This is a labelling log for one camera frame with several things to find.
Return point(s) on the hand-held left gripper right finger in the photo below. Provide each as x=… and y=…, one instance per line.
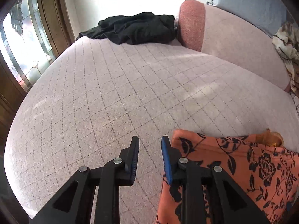
x=166, y=158

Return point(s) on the stained glass window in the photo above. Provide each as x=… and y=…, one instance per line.
x=25, y=42

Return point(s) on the wooden window frame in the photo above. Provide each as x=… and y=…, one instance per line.
x=56, y=16

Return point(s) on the grey pillow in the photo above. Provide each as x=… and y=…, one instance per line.
x=247, y=2

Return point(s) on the pink quilted bed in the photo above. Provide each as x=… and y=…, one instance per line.
x=116, y=86

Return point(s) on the black clothes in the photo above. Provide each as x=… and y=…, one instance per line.
x=135, y=28

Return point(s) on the pink padded bolster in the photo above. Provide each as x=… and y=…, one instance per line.
x=224, y=37

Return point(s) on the orange floral shirt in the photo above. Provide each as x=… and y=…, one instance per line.
x=233, y=168

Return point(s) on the brown cream patterned blanket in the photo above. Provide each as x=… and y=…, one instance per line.
x=288, y=46

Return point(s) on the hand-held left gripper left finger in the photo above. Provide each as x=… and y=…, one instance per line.
x=134, y=161

